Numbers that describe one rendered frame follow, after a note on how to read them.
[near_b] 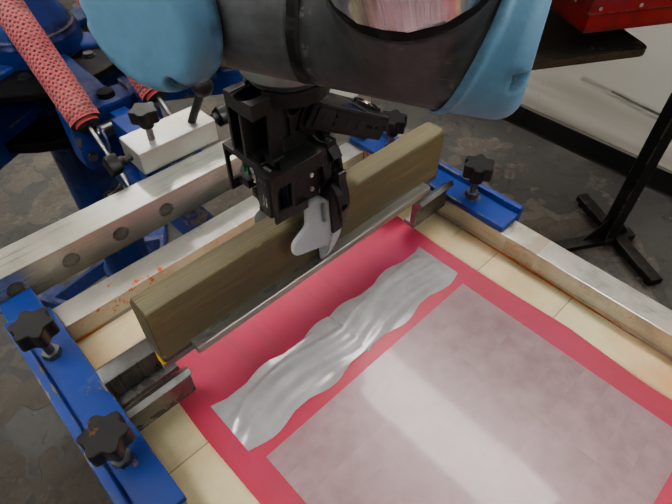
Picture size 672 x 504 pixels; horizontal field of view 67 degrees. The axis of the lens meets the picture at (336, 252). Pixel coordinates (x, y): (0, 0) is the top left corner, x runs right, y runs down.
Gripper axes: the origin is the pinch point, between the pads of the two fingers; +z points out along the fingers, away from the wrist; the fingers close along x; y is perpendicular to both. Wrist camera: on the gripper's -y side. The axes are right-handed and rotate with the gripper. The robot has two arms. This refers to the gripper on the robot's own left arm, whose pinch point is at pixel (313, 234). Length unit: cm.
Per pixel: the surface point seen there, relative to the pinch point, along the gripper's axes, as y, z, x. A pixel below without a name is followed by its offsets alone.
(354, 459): 10.3, 13.6, 17.2
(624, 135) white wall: -201, 90, -21
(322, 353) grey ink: 4.2, 13.2, 5.7
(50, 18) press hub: -3, 1, -79
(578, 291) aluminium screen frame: -25.6, 11.8, 22.4
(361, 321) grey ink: -2.5, 13.1, 5.7
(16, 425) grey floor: 49, 109, -85
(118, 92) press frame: -2, 5, -52
